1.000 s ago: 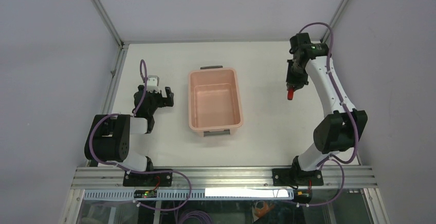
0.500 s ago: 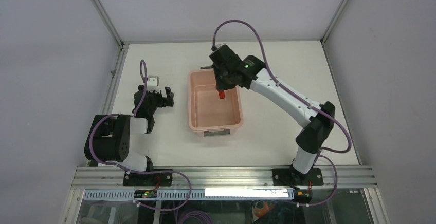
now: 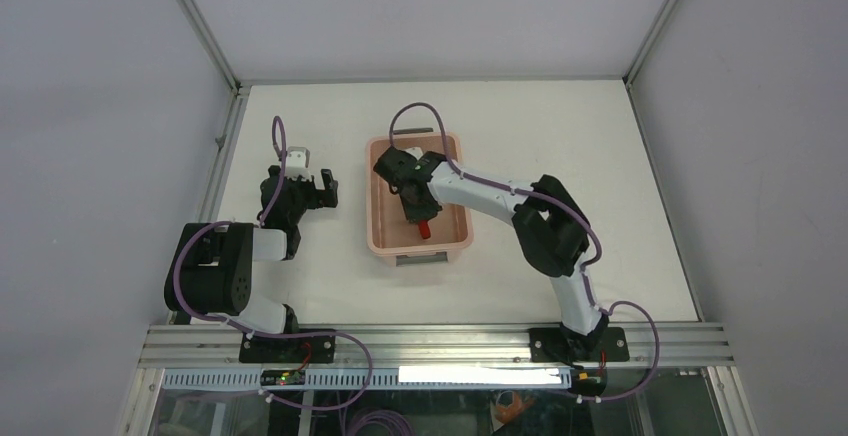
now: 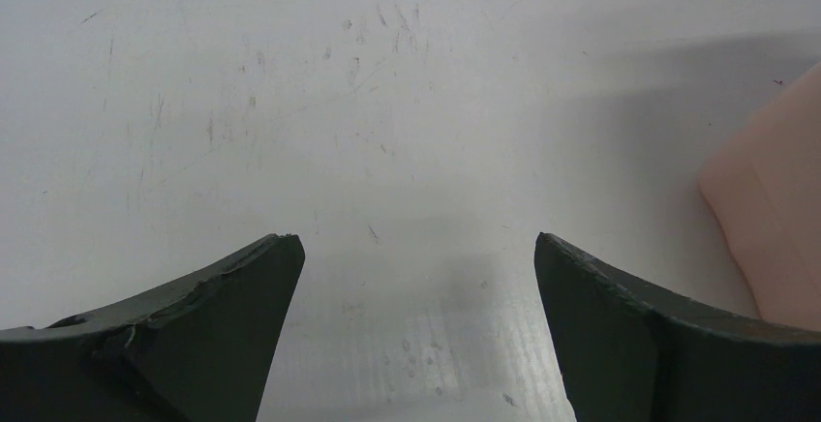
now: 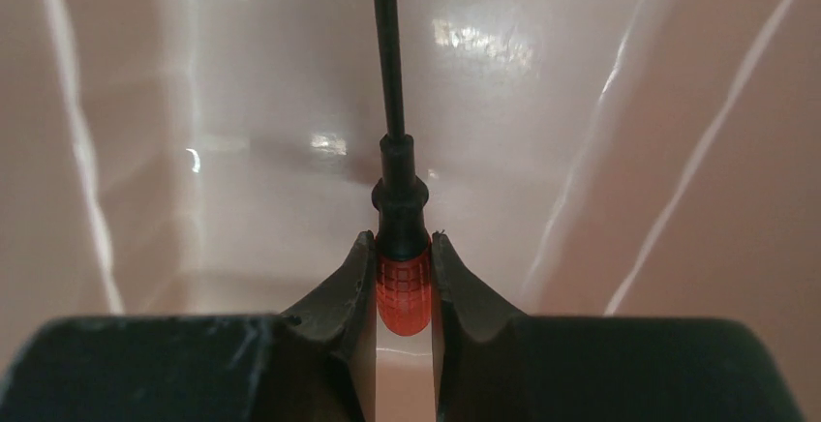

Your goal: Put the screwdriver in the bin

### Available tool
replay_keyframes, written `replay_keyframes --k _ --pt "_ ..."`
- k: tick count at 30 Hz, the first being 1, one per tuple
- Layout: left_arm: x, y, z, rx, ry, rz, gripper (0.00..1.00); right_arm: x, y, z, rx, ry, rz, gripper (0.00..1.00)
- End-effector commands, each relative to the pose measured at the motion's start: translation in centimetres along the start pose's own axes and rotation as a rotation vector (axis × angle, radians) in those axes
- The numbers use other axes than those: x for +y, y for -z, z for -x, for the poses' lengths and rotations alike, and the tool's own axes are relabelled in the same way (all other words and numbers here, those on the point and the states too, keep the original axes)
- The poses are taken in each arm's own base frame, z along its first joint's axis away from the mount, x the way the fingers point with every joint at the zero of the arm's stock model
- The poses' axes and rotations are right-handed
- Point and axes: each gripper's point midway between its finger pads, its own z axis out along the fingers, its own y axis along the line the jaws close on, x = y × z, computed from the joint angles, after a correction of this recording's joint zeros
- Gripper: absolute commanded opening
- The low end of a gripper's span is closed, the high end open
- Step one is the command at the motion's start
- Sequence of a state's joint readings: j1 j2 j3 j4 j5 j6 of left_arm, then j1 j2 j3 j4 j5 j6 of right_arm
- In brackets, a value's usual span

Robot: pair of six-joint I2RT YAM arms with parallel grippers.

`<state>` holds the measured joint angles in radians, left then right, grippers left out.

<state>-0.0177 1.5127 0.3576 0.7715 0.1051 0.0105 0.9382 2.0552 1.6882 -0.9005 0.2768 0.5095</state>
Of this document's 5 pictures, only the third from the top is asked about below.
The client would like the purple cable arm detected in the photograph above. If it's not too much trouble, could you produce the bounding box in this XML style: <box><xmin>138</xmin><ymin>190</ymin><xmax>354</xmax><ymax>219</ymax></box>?
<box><xmin>172</xmin><ymin>115</ymin><xmax>415</xmax><ymax>436</ymax></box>
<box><xmin>388</xmin><ymin>102</ymin><xmax>662</xmax><ymax>403</ymax></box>

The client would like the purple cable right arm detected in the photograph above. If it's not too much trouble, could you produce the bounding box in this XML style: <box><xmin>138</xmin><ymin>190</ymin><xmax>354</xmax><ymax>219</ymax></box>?
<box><xmin>388</xmin><ymin>102</ymin><xmax>662</xmax><ymax>403</ymax></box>

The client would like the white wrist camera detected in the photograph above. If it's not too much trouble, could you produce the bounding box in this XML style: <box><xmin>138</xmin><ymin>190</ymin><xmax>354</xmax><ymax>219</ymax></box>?
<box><xmin>285</xmin><ymin>146</ymin><xmax>313</xmax><ymax>181</ymax></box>
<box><xmin>405</xmin><ymin>147</ymin><xmax>424</xmax><ymax>160</ymax></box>

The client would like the black base plate left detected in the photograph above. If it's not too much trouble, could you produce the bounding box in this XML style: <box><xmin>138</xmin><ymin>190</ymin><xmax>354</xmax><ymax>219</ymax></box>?
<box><xmin>238</xmin><ymin>331</ymin><xmax>336</xmax><ymax>364</ymax></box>

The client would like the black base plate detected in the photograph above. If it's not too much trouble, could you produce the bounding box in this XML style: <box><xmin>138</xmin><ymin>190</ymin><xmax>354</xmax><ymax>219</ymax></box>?
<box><xmin>238</xmin><ymin>331</ymin><xmax>336</xmax><ymax>364</ymax></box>
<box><xmin>528</xmin><ymin>327</ymin><xmax>630</xmax><ymax>365</ymax></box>

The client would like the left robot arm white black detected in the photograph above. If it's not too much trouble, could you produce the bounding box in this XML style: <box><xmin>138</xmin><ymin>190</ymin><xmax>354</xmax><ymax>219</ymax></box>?
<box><xmin>164</xmin><ymin>165</ymin><xmax>338</xmax><ymax>362</ymax></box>

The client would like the aluminium frame post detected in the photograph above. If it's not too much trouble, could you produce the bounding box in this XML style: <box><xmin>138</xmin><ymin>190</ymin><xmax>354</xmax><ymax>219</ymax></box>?
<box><xmin>176</xmin><ymin>0</ymin><xmax>241</xmax><ymax>94</ymax></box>
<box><xmin>623</xmin><ymin>0</ymin><xmax>680</xmax><ymax>90</ymax></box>

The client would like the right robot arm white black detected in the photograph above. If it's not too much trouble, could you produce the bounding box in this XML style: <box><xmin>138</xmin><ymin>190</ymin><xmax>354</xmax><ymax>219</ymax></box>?
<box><xmin>373</xmin><ymin>147</ymin><xmax>609</xmax><ymax>361</ymax></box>

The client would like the white slotted cable duct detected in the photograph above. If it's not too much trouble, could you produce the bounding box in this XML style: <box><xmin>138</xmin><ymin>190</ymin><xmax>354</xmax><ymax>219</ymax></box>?
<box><xmin>162</xmin><ymin>365</ymin><xmax>571</xmax><ymax>392</ymax></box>

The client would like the aluminium frame post right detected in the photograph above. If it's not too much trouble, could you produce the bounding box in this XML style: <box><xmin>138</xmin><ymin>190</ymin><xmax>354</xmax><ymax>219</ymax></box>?
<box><xmin>623</xmin><ymin>0</ymin><xmax>680</xmax><ymax>90</ymax></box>

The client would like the pink plastic bin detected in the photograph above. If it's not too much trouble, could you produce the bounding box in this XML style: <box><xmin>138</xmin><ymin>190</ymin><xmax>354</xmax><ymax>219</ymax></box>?
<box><xmin>365</xmin><ymin>129</ymin><xmax>474</xmax><ymax>266</ymax></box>

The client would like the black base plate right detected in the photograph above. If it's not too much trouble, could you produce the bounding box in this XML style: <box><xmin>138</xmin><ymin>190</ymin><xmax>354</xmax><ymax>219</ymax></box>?
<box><xmin>528</xmin><ymin>327</ymin><xmax>630</xmax><ymax>365</ymax></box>

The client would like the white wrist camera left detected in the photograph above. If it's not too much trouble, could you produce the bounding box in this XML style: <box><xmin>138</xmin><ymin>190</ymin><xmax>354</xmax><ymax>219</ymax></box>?
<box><xmin>285</xmin><ymin>146</ymin><xmax>313</xmax><ymax>181</ymax></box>

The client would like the aluminium frame post left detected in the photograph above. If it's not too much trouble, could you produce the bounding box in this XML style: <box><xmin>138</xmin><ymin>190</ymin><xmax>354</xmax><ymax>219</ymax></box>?
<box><xmin>176</xmin><ymin>0</ymin><xmax>241</xmax><ymax>94</ymax></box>

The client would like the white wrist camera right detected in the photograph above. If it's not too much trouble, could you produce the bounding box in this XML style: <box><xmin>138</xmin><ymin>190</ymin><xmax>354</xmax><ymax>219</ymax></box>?
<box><xmin>405</xmin><ymin>147</ymin><xmax>424</xmax><ymax>160</ymax></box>

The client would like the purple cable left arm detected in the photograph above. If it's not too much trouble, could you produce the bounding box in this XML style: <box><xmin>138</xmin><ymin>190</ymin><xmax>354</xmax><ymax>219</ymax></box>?
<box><xmin>172</xmin><ymin>115</ymin><xmax>415</xmax><ymax>436</ymax></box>

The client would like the red handled screwdriver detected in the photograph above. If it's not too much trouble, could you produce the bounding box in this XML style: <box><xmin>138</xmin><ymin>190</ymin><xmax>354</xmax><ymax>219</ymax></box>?
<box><xmin>417</xmin><ymin>220</ymin><xmax>432</xmax><ymax>240</ymax></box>

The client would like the aluminium mounting rail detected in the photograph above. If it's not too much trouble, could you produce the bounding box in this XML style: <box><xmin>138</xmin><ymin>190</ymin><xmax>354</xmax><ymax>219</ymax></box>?
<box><xmin>138</xmin><ymin>322</ymin><xmax>735</xmax><ymax>369</ymax></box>

